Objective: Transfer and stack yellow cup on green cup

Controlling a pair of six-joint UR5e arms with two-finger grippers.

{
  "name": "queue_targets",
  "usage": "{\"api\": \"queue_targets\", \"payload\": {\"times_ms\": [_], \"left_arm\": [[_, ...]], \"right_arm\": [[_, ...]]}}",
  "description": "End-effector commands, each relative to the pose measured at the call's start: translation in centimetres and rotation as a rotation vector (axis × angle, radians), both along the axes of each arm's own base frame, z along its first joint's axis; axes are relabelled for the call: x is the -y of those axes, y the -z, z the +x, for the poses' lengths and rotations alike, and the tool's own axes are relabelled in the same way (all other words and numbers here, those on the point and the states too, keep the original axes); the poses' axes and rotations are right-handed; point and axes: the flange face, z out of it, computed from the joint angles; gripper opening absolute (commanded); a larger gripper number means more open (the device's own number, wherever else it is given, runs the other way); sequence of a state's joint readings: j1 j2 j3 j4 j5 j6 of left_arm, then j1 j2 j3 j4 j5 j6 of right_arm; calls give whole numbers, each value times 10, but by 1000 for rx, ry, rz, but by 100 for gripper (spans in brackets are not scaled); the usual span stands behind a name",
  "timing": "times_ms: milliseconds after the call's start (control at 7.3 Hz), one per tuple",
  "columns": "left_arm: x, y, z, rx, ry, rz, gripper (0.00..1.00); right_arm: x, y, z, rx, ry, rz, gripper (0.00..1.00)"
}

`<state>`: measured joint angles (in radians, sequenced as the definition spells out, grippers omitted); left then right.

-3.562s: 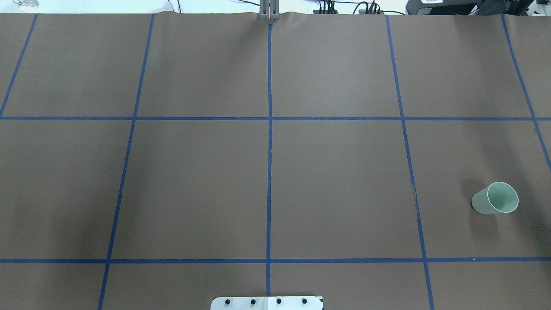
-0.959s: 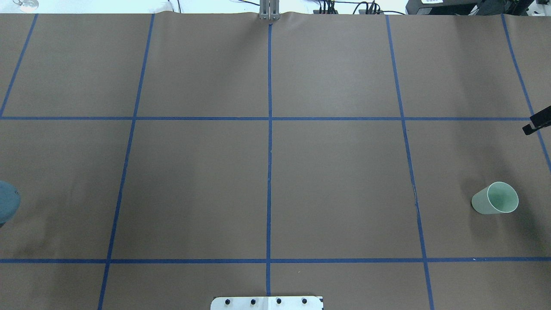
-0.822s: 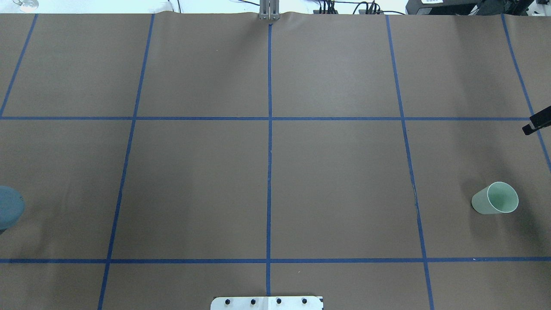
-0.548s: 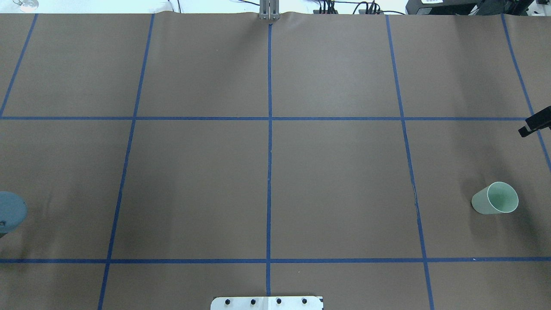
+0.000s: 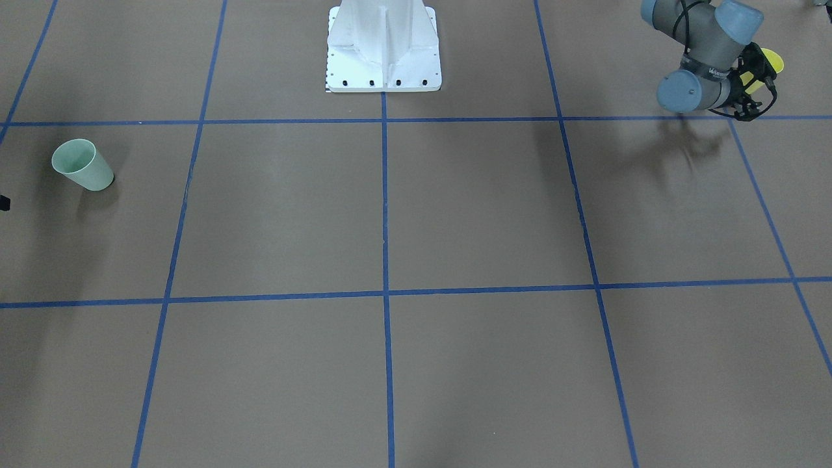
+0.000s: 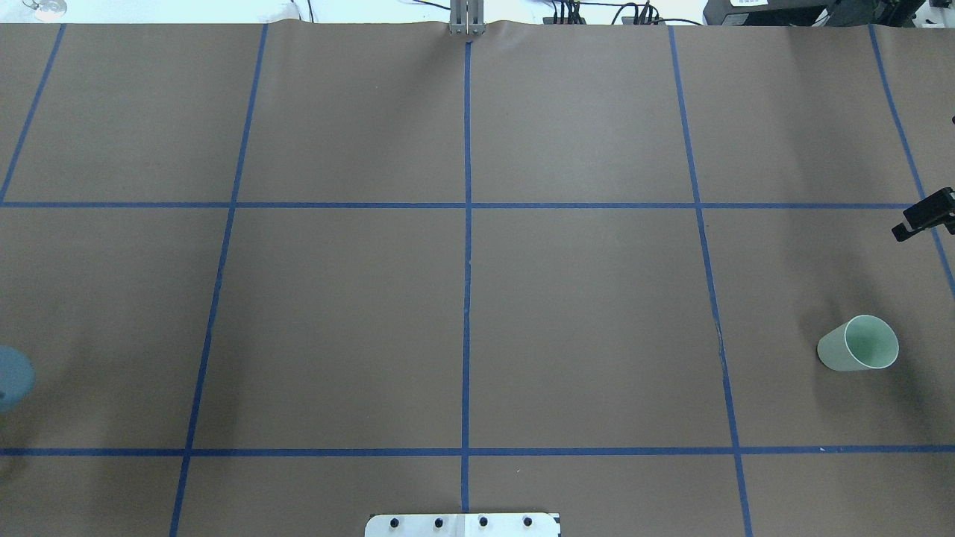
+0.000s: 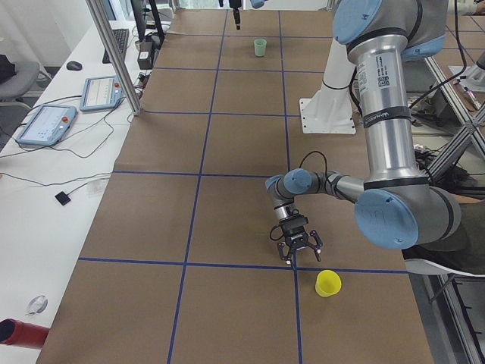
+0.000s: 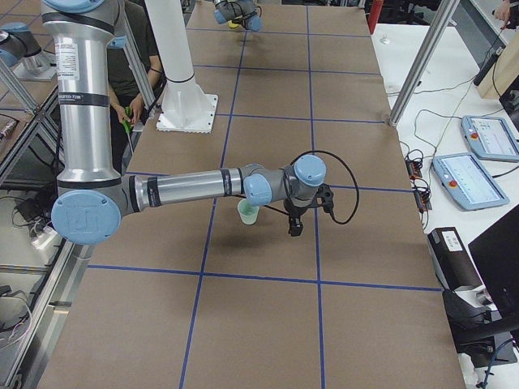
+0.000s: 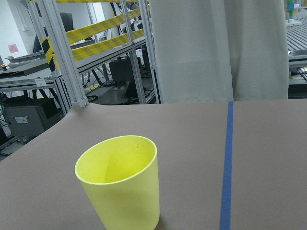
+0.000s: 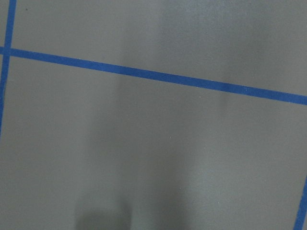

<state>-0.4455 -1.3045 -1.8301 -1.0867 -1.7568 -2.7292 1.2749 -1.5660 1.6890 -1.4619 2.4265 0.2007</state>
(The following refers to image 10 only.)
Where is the blue tape line crosswise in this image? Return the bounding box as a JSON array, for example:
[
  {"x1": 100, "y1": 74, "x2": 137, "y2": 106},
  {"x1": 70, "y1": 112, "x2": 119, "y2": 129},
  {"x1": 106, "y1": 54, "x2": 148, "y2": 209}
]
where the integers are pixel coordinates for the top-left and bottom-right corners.
[{"x1": 10, "y1": 48, "x2": 307, "y2": 105}]

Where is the blue tape line lengthwise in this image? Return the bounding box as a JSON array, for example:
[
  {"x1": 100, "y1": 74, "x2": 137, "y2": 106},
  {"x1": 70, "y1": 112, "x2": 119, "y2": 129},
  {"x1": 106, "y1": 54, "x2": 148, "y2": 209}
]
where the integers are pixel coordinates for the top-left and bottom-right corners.
[
  {"x1": 293, "y1": 179, "x2": 307, "y2": 230},
  {"x1": 0, "y1": 0, "x2": 17, "y2": 135}
]

